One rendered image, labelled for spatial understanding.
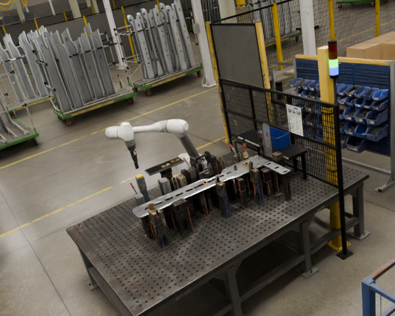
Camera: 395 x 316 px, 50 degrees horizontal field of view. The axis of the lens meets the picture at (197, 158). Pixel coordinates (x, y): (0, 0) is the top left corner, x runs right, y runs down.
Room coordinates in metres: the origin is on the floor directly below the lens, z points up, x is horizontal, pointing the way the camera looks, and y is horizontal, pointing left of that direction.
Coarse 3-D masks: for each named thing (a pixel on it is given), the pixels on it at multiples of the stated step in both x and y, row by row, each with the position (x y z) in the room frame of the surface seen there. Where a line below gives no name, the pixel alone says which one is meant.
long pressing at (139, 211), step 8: (248, 160) 3.75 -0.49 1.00; (256, 160) 3.72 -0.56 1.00; (264, 160) 3.68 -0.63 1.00; (232, 168) 3.65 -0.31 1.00; (240, 168) 3.62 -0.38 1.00; (248, 168) 3.58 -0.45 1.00; (256, 168) 3.56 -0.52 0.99; (224, 176) 3.52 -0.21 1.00; (232, 176) 3.49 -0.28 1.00; (192, 184) 3.49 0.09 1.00; (200, 184) 3.46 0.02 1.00; (208, 184) 3.42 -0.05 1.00; (176, 192) 3.40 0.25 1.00; (184, 192) 3.37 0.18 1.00; (192, 192) 3.33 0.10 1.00; (152, 200) 3.34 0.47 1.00; (160, 200) 3.32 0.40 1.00; (168, 200) 3.29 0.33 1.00; (176, 200) 3.26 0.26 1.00; (136, 208) 3.27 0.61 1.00; (144, 208) 3.24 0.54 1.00; (160, 208) 3.18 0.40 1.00; (136, 216) 3.15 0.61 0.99; (144, 216) 3.12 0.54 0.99
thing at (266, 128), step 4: (264, 124) 3.77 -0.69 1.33; (264, 128) 3.78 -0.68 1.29; (268, 128) 3.71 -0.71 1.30; (264, 132) 3.79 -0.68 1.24; (268, 132) 3.72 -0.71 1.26; (264, 136) 3.80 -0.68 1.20; (268, 136) 3.73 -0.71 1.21; (264, 140) 3.81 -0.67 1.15; (268, 140) 3.74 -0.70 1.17; (268, 144) 3.75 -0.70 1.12; (268, 148) 3.75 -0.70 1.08; (268, 152) 3.76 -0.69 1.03; (272, 152) 3.70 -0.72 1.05
